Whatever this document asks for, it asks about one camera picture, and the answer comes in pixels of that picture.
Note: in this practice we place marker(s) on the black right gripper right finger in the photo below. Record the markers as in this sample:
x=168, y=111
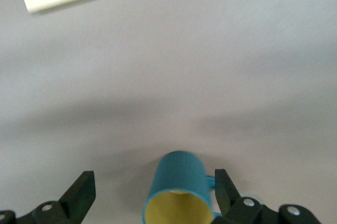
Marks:
x=245, y=212

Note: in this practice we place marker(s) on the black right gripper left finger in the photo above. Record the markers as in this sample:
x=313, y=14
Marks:
x=52, y=212

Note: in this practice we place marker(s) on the dark teal mug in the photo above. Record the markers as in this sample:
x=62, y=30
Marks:
x=179, y=174

